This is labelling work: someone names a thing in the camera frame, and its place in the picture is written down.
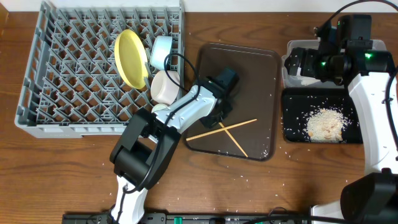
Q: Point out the rice and food scraps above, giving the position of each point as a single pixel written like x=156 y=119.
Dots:
x=325 y=125

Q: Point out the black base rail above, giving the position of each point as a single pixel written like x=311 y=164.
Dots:
x=161 y=218

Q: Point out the black waste tray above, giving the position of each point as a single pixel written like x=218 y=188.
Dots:
x=298 y=102

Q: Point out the clear plastic bin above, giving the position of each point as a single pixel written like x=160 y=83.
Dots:
x=293 y=81

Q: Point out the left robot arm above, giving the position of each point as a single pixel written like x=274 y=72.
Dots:
x=145 y=148

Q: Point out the white plastic cup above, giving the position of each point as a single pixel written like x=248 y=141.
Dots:
x=159 y=106

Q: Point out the yellow plate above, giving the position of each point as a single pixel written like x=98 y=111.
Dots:
x=130 y=57

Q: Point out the grey dish rack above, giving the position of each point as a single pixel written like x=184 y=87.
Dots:
x=71 y=87

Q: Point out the wooden chopstick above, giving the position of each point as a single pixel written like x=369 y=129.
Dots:
x=220 y=130
x=231 y=136

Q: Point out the light blue bowl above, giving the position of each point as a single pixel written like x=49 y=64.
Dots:
x=161 y=48

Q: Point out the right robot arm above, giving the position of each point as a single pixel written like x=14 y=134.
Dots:
x=344 y=55

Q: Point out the dark brown serving tray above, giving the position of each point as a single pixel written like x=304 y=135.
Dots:
x=256 y=96

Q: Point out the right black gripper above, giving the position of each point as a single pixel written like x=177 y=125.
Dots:
x=309 y=56

